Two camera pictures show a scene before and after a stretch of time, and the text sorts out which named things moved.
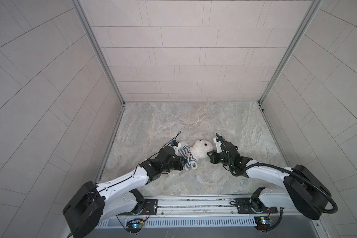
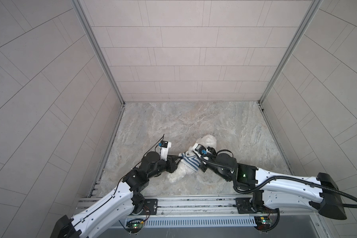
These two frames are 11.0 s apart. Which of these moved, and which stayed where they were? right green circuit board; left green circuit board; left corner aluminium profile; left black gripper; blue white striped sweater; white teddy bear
Moved: blue white striped sweater; white teddy bear
Stayed: left corner aluminium profile; right green circuit board; left green circuit board; left black gripper
